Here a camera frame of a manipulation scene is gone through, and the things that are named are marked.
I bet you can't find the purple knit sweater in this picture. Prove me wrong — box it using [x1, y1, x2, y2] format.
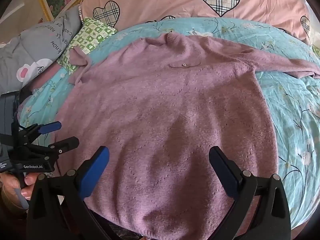
[54, 32, 320, 240]

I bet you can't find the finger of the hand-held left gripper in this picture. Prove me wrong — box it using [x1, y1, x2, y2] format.
[25, 136, 80, 157]
[19, 121, 62, 143]

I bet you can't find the pink quilt with plaid hearts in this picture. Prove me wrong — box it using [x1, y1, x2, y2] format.
[79, 0, 316, 43]

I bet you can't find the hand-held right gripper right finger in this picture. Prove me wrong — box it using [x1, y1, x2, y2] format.
[208, 146, 292, 240]

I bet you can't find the green checked pillow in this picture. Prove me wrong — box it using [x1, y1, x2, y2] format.
[57, 17, 118, 74]

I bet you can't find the grey printed pillow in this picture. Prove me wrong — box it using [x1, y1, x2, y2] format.
[0, 5, 83, 93]

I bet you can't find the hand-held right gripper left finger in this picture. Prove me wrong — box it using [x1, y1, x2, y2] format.
[26, 145, 110, 240]

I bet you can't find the blue floral bed sheet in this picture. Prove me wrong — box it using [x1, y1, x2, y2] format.
[19, 17, 320, 228]

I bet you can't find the person's left hand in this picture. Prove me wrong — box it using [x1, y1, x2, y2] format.
[0, 173, 38, 213]

